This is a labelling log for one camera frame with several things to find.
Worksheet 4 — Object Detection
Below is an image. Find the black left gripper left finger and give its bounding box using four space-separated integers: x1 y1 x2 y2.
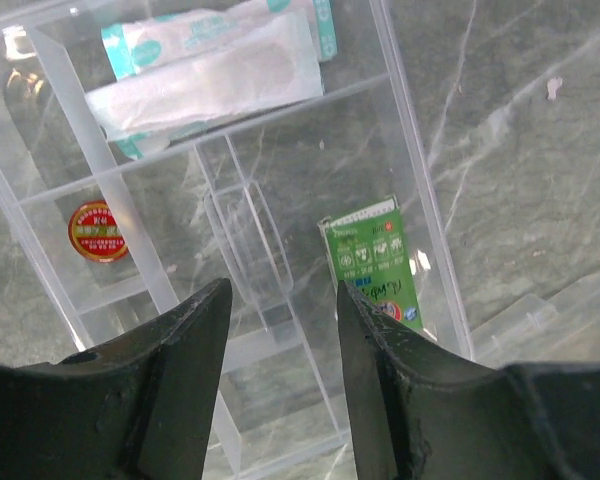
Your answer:
0 278 232 479

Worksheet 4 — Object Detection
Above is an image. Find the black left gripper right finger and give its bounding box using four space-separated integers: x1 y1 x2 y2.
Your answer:
337 282 600 479

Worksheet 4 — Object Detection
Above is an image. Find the green ointment sachet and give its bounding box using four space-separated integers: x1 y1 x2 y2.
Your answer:
318 195 423 329

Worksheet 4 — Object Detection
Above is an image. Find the clear divider tray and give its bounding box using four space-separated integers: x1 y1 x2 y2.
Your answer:
0 1 472 479

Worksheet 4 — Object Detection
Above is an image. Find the white teal swab packet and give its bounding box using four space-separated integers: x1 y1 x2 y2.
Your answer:
101 0 338 80

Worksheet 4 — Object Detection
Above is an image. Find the clear box lid black handle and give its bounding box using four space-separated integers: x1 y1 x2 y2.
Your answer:
472 272 600 368

